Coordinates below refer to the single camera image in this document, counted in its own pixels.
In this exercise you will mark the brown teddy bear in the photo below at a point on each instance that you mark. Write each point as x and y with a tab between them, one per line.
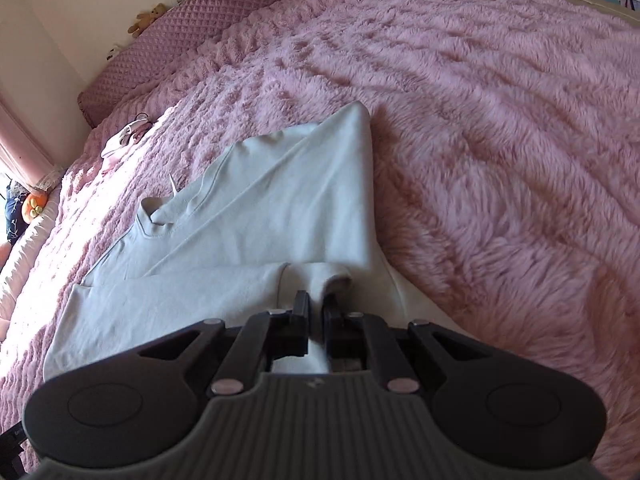
146	19

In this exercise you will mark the white printed shirt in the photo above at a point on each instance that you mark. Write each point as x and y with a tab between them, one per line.
280	210

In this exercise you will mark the pink fuzzy blanket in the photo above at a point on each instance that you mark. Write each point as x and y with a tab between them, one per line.
475	135

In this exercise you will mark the pink quilted pillow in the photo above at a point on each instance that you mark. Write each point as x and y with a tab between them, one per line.
165	45

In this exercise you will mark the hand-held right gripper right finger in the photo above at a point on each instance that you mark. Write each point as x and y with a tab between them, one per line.
331	321

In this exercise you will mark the small pink white garment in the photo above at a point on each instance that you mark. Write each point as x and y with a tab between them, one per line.
122	140

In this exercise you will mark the white bed quilt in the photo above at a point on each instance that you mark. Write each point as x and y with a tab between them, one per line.
15	270

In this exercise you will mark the orange plush toy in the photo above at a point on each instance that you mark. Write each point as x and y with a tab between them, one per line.
35	206

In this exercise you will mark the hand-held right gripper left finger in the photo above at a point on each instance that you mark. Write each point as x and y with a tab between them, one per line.
301	311

